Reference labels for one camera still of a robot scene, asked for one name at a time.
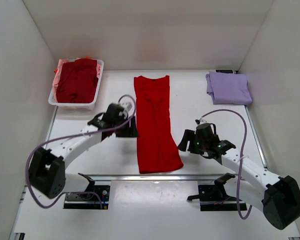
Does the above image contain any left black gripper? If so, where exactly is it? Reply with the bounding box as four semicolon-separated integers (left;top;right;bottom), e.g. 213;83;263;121
114;114;140;137

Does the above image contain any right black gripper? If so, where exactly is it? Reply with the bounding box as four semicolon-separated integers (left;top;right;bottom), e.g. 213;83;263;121
177;130;208;156

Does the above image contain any bright red t shirt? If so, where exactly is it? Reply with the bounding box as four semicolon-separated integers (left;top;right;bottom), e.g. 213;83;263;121
133;75;184;174

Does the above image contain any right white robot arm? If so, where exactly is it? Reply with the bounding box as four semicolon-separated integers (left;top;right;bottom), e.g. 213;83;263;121
177;123;300;230

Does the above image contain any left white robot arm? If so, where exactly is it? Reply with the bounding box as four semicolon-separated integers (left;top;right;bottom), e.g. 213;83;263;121
25;102;138;199

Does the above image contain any folded lavender t shirt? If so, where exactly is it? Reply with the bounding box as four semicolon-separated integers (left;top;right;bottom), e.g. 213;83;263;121
205;71;252;106

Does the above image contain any dark red shirt in basket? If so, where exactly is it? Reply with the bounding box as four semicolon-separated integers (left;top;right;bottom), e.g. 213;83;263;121
53;58;101;104

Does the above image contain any small dark device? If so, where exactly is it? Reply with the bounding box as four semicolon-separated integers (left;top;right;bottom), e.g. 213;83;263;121
215;69;236;74

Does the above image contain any white plastic basket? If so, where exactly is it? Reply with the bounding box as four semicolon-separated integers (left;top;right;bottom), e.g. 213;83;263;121
48;57;104;110

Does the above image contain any pink shirt in basket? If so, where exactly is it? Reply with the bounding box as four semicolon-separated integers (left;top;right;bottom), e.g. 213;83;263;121
52;58;76;92

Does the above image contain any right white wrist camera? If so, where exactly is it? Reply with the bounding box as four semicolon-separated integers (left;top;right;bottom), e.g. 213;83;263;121
195;119;206;125

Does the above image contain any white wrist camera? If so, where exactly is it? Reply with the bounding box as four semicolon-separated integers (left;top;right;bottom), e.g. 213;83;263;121
120;101;133;116
195;119;206;125

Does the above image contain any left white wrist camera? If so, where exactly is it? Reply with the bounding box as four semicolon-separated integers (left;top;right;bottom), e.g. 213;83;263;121
120;101;133;116

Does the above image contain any silver aluminium rail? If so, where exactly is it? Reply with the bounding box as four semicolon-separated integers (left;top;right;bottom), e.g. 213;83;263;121
87;174;222;182

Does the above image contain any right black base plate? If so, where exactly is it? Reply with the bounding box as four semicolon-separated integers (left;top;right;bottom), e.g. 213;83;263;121
186;184;238;212

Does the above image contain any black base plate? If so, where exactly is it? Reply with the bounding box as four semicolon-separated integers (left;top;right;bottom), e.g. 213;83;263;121
186;184;238;212
63;179;111;210

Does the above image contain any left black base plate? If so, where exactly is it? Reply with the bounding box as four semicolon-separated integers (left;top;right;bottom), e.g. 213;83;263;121
63;179;111;210

